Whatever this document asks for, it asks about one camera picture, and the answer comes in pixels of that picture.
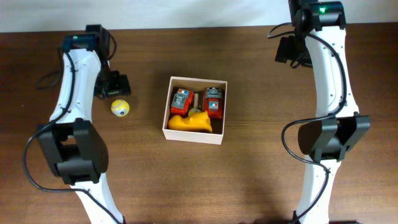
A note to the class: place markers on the pink open cardboard box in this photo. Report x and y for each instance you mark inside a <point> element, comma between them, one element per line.
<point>199,86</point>

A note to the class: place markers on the yellow grey toy ball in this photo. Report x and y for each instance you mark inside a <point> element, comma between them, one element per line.
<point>120,108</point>

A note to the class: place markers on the yellow ball wooden stick toy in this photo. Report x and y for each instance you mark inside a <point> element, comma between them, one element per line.
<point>195,109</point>

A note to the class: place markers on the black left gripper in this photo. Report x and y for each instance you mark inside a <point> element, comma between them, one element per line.
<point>123,86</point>

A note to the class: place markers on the small red toy truck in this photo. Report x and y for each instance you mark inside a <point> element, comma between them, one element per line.
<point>181,102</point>

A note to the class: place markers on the orange plastic toy animal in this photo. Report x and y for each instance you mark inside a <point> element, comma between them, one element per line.
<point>197,122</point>

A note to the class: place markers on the red toy car grey top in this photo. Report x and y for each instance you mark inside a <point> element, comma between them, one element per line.
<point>213,102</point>

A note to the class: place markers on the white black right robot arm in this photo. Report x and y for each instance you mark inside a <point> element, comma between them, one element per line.
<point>318,42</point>

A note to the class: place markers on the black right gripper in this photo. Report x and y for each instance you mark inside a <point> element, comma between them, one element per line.
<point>284,50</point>

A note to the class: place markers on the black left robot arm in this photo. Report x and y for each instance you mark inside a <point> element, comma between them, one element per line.
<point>72,147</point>

